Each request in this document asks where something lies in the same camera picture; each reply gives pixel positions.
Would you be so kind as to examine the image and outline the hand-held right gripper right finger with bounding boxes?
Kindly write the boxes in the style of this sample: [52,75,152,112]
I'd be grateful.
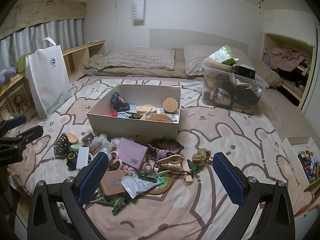
[212,152,294,240]

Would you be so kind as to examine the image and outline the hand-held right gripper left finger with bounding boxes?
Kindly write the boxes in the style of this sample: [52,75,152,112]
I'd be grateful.
[27,151,110,240]

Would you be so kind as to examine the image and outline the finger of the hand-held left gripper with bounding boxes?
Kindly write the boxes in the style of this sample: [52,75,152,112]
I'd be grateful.
[0,125,43,153]
[0,116,27,137]

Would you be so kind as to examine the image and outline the silver printed sachet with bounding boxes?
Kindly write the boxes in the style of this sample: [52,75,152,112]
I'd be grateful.
[119,175,164,199]

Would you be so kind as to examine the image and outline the white cardboard shoe box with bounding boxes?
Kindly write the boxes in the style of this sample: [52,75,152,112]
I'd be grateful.
[86,84,181,142]

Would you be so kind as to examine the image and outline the teddy bear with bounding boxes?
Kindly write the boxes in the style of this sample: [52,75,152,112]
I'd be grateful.
[12,94,28,114]

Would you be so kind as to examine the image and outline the square cork coaster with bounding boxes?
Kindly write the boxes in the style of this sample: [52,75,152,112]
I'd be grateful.
[100,170,125,196]

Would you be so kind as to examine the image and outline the white plastic case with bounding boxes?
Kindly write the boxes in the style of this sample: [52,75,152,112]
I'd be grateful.
[76,146,90,169]

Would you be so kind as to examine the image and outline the dark hair claw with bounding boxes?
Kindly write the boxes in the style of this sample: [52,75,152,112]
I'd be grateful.
[54,133,72,160]

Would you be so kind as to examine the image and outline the clear plastic bag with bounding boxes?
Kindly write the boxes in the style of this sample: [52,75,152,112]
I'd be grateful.
[90,134,112,153]

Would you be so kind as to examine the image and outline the wooden block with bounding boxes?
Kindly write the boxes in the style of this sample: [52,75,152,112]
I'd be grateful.
[182,160,196,186]

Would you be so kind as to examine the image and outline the small wooden lid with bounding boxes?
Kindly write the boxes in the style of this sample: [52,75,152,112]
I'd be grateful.
[66,133,79,145]

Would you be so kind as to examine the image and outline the purple book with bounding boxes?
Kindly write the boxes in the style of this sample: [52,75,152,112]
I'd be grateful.
[116,138,148,169]

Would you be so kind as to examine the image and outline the purple plush toy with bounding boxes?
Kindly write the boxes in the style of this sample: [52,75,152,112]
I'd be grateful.
[0,66,18,87]

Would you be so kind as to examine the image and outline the white tote bag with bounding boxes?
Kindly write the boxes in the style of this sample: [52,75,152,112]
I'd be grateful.
[25,37,73,120]

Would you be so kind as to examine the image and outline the pink scissors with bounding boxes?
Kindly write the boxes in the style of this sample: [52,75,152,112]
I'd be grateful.
[156,154,187,171]

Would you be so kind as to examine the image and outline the bear printed bed sheet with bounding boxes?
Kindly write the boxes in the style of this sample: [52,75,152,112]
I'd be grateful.
[7,76,314,240]

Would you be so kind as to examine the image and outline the green plush toy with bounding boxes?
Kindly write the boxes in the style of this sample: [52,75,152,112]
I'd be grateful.
[16,52,33,74]

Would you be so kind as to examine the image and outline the round cork green coaster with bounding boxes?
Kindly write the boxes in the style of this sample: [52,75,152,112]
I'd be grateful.
[147,172,173,194]

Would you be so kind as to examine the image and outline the purple crochet doily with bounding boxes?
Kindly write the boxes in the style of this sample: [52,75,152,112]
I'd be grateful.
[149,139,184,155]

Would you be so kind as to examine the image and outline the small white open box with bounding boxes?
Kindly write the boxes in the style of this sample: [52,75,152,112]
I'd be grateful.
[281,136,320,192]

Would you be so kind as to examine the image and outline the red label jar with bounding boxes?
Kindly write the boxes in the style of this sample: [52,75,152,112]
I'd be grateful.
[215,90,232,105]

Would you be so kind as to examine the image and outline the dark crochet piece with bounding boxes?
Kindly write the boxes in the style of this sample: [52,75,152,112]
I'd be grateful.
[111,92,131,110]

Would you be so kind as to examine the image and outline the clear plastic storage bin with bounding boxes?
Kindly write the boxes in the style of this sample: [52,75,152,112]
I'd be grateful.
[201,62,269,113]

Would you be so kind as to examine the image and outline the pile of thread spools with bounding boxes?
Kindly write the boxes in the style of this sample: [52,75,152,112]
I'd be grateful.
[297,150,320,183]

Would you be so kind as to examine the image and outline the oval wooden piece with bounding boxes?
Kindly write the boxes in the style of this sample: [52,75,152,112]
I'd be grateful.
[136,104,157,115]

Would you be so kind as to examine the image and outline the wooden bedside shelf unit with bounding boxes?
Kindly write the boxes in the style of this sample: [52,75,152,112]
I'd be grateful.
[0,40,105,122]

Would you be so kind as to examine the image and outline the round wooden coaster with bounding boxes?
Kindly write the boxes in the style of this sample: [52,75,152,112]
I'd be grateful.
[149,114,175,123]

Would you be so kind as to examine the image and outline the round wooden lid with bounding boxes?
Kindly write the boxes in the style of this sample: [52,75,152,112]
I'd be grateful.
[163,97,181,113]

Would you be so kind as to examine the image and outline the grey curtain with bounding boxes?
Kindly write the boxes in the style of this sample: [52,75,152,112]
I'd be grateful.
[0,19,84,67]

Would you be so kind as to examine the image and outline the black box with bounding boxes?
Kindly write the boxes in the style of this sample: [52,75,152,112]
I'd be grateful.
[236,64,256,80]

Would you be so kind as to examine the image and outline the beige fuzzy slipper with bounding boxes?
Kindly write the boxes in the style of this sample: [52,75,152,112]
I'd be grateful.
[204,57,233,73]

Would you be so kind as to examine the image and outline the beige printed curtain valance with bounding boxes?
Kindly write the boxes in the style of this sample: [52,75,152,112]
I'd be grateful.
[0,0,87,40]

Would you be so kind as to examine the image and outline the grey quilted pillow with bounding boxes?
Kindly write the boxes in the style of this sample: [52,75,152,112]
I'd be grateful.
[96,47,175,71]
[184,45,250,77]

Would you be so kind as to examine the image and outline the green snack packet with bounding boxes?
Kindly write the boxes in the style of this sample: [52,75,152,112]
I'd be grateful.
[209,45,239,65]

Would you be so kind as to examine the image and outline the brown fleece blanket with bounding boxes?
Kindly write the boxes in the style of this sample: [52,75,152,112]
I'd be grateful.
[82,47,283,88]

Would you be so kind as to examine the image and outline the pink clothing pile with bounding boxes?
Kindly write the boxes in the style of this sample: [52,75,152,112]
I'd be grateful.
[270,47,313,71]

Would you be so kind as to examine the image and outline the white headboard panel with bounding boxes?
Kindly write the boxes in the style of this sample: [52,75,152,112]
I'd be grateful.
[149,29,250,53]

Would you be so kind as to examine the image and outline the rope knot ball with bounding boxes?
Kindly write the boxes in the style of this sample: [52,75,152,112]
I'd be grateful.
[192,148,213,167]

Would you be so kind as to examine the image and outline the white wall cable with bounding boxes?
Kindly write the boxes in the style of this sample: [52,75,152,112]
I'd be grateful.
[113,0,121,53]

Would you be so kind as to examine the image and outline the white hanging wall bag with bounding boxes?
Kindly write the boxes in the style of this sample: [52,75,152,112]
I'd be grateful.
[132,0,146,26]

